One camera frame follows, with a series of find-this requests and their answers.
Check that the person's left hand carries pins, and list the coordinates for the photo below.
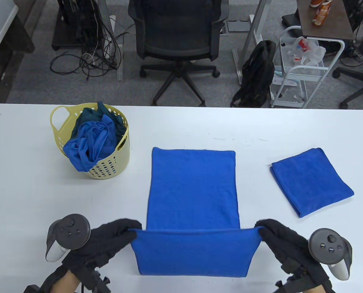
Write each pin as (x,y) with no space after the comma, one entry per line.
(102,241)

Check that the person's right hand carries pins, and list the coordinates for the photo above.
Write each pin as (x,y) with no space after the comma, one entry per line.
(285,244)

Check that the grey handheld controller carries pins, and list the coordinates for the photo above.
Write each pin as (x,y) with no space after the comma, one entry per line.
(326,244)
(73,230)

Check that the blue towel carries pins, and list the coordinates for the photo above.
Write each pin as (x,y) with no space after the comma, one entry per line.
(193,183)
(309,180)

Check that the yellow plastic laundry basket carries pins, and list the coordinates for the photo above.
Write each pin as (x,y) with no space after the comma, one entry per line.
(108,168)

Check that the blue shirt clothes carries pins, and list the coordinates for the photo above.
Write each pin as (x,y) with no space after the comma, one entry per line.
(83,146)

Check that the dark teal clothes garment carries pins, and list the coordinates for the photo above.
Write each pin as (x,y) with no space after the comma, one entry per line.
(89,116)

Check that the person's left forearm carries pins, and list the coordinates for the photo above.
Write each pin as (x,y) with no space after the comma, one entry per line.
(67,282)

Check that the white rolling cart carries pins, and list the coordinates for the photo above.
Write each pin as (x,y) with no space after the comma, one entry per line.
(306,77)

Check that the grey metal desk leg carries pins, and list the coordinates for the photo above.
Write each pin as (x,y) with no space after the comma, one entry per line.
(119,67)

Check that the black backpack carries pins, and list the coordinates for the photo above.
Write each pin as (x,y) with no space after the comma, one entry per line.
(258,70)

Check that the black office chair base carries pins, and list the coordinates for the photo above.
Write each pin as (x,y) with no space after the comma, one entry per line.
(361,79)

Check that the white plastic bag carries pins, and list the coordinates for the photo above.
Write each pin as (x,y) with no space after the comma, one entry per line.
(314,53)

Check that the white desk with dark side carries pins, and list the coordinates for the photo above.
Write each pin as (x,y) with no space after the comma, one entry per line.
(16,36)

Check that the white metal desk leg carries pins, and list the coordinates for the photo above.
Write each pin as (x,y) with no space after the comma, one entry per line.
(254,24)

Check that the grey floor plate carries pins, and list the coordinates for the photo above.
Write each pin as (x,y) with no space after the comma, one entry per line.
(238,26)

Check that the black flat stand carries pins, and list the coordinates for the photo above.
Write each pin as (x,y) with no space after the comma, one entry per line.
(291,19)

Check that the black computer tower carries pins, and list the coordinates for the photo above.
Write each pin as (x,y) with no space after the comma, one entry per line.
(74,18)

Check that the black mesh office chair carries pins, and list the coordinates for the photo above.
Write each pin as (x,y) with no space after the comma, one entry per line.
(177,27)

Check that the brown wooden side table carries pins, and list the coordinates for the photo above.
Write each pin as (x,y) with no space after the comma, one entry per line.
(331,21)

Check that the orange bottle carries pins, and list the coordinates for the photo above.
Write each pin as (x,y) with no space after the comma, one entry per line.
(320,13)

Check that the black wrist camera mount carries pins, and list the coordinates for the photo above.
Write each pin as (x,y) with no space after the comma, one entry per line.
(294,285)
(96,280)

